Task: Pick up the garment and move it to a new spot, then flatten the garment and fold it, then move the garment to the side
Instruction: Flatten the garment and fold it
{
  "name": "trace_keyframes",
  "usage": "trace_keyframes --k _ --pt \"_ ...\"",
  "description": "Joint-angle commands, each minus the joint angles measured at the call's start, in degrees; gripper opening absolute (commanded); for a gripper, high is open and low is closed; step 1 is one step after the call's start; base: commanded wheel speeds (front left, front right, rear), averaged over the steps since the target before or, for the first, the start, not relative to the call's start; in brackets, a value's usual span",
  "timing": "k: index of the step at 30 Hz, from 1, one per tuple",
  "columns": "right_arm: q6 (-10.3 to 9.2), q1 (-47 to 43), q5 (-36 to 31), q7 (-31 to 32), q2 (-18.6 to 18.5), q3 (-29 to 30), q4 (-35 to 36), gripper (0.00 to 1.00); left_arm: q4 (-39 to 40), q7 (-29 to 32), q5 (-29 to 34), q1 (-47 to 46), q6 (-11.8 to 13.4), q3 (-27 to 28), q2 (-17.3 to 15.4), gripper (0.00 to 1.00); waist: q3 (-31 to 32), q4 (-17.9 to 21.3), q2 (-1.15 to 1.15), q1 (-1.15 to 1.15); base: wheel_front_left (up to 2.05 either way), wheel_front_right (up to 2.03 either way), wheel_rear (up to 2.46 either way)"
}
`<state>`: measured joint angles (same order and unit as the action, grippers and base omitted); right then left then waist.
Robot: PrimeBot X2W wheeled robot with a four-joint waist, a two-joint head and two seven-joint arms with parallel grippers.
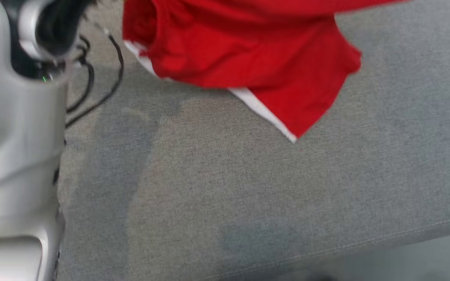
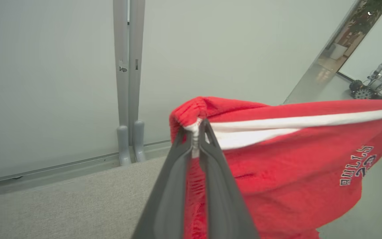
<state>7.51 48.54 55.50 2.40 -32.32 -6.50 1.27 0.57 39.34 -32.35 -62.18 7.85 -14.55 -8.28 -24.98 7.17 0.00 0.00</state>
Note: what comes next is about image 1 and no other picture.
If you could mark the red shorts with white stripes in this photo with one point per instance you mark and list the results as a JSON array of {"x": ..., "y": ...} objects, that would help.
[{"x": 248, "y": 50}]

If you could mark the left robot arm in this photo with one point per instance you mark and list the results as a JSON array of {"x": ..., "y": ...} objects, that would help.
[{"x": 14, "y": 136}]

